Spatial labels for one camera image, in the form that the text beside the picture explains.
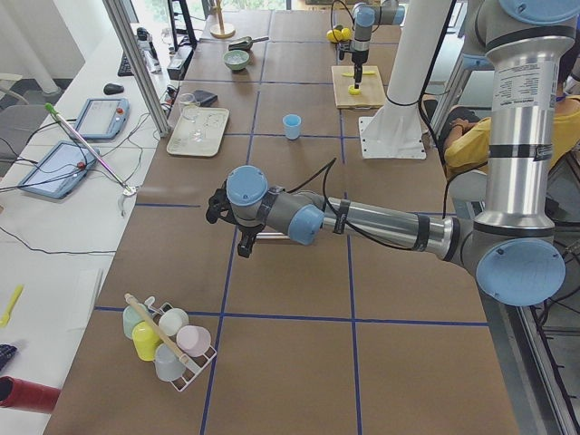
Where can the blue teach pendant far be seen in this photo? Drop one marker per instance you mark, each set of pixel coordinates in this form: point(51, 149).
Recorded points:
point(102, 118)

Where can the red cylinder bottle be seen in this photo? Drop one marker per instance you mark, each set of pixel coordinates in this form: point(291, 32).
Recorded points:
point(23, 395)

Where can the metal ice scoop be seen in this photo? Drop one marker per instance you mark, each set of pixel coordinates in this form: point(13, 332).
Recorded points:
point(246, 43)

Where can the wooden cutting board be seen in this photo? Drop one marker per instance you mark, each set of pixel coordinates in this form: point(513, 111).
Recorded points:
point(369, 94)

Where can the blue teach pendant near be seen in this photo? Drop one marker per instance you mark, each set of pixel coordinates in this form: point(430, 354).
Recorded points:
point(59, 172)

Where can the green cup in rack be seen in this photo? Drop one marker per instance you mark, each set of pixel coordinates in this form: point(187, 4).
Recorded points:
point(130, 318)

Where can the grey-blue cup in rack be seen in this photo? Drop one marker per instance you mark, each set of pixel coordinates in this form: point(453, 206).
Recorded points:
point(167, 365)

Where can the white wire cup rack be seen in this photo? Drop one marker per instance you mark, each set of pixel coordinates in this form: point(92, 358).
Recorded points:
point(194, 365)

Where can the aluminium frame post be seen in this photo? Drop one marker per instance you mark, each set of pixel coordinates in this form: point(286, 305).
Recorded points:
point(122, 27)

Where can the black keyboard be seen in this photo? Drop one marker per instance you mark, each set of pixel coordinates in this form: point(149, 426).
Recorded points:
point(124, 69)

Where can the yellow plastic knife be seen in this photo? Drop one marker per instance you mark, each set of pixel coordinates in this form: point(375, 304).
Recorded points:
point(351, 74)

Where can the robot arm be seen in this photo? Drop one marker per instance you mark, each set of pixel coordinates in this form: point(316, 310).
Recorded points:
point(366, 18)
point(508, 247)

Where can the person in yellow shirt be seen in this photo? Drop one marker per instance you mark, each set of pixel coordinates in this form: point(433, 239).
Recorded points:
point(532, 116)

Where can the green bowl of ice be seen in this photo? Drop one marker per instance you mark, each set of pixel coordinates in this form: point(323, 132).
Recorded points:
point(236, 60)

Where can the metal rod with green tip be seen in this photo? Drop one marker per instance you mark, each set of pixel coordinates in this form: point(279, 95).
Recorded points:
point(128, 190)

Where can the black computer mouse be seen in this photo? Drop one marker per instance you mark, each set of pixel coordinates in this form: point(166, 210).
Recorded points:
point(112, 88)

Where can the blue teach pendant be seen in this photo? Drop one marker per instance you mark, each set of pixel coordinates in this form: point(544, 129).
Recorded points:
point(102, 118)
point(59, 172)

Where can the whole yellow lemon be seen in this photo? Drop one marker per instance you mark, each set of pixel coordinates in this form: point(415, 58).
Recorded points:
point(346, 34)

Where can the cream bear serving tray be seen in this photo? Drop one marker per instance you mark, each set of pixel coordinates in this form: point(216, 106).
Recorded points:
point(200, 138)

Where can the lemon slice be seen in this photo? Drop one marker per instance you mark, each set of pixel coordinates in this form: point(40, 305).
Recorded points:
point(353, 90)

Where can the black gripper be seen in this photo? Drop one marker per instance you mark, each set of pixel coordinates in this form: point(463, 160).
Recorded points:
point(359, 56)
point(248, 229)

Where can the yellow cup in rack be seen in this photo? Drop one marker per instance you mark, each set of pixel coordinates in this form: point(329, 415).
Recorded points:
point(145, 341)

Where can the light blue plastic cup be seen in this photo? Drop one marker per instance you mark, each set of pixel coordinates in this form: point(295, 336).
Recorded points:
point(292, 126)

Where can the white cup in rack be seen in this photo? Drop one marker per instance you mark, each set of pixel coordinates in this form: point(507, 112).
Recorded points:
point(172, 321)

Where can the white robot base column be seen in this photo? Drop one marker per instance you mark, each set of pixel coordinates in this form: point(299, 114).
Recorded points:
point(394, 132)

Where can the steel muddler black tip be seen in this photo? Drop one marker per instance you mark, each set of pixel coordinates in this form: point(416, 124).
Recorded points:
point(271, 236)

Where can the pink cup in rack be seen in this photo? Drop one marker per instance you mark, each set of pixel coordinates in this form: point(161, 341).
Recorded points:
point(193, 340)

